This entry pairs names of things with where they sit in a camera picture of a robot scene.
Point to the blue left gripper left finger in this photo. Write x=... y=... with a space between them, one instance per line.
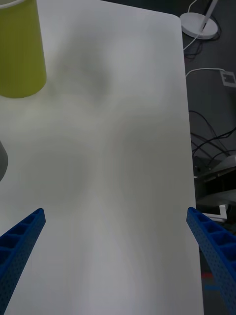
x=14 y=256

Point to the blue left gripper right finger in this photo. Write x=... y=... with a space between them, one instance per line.
x=216 y=253

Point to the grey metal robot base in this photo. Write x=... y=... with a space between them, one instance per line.
x=216 y=194

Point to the grey plastic bin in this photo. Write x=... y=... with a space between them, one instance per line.
x=3 y=162

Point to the white floor marker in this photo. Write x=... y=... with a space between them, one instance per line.
x=225 y=83

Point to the yellow-green plastic bin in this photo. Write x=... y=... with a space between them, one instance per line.
x=19 y=61

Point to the white lamp stand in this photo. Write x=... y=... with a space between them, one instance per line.
x=194 y=24

